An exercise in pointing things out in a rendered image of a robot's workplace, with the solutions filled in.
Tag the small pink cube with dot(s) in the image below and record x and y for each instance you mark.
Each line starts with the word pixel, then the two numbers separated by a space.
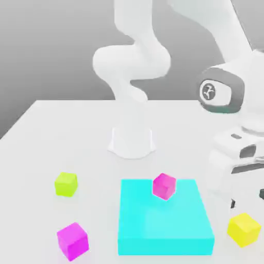
pixel 164 186

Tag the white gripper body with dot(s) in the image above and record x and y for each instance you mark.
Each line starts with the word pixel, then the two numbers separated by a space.
pixel 220 175

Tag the small magenta cube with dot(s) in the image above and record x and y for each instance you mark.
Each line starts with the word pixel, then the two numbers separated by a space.
pixel 72 241

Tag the small yellow cube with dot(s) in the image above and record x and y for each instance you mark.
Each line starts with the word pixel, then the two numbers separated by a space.
pixel 243 230

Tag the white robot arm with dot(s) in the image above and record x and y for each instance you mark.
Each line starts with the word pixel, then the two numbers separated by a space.
pixel 132 61

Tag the small yellow-green cube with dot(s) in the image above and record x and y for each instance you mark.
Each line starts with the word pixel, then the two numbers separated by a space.
pixel 66 184

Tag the large cyan box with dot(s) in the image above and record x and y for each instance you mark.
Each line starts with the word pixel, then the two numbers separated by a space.
pixel 165 226

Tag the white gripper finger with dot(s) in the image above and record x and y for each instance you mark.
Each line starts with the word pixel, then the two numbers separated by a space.
pixel 232 203
pixel 262 194

